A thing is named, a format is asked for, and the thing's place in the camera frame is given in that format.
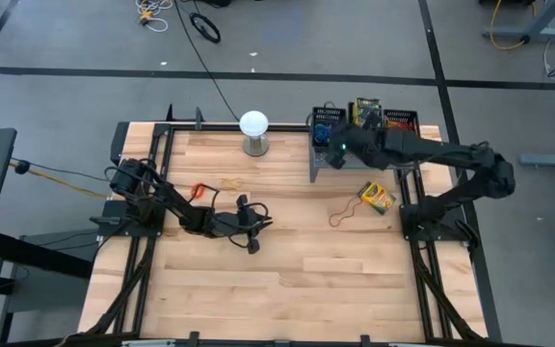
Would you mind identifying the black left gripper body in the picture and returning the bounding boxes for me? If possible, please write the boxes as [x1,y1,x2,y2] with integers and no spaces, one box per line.
[203,194,263,255]

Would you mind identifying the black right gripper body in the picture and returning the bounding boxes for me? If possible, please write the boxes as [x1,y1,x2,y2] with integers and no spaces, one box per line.
[326,112,390,171]

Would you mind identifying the black slotted plastic basket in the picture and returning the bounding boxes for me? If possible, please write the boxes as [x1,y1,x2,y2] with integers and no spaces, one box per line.
[311,106,350,155]
[347,100,384,134]
[382,108,422,139]

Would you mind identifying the blue spiral hair tie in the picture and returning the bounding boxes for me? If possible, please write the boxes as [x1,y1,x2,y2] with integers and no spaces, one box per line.
[314,123,331,147]

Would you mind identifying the yellow rubber band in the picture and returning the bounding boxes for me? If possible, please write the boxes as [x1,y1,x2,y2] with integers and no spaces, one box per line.
[219,176,246,192]

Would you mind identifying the grey perforated metal shelf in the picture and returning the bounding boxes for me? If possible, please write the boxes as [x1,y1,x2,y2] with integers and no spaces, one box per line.
[307,106,422,184]

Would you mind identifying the white mushroom table lamp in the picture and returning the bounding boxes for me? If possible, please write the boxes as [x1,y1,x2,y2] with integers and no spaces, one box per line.
[238,110,272,158]

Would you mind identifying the grey table leg foot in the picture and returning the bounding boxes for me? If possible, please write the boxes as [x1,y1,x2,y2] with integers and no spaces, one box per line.
[481,0,555,44]
[519,152,555,169]

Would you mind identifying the black aluminium table frame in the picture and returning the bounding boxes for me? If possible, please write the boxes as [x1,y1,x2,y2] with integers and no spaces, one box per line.
[77,103,505,347]

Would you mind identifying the long black floor cable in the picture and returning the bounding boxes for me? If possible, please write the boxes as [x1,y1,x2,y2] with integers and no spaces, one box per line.
[173,0,242,122]

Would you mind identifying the orange yellow cable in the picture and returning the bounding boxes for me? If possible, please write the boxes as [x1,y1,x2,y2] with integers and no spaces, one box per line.
[10,158,115,200]

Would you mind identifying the yellow floor cable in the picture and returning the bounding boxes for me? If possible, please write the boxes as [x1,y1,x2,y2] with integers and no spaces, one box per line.
[489,0,532,51]

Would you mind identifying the white floor cable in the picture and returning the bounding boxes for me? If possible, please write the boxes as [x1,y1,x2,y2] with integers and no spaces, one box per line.
[542,40,553,81]

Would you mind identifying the coiled black floor cable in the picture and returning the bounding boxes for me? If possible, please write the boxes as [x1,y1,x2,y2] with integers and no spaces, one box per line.
[189,12,223,44]

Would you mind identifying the white yellow cable bundle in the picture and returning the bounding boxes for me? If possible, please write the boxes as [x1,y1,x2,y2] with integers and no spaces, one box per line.
[135,0,175,34]

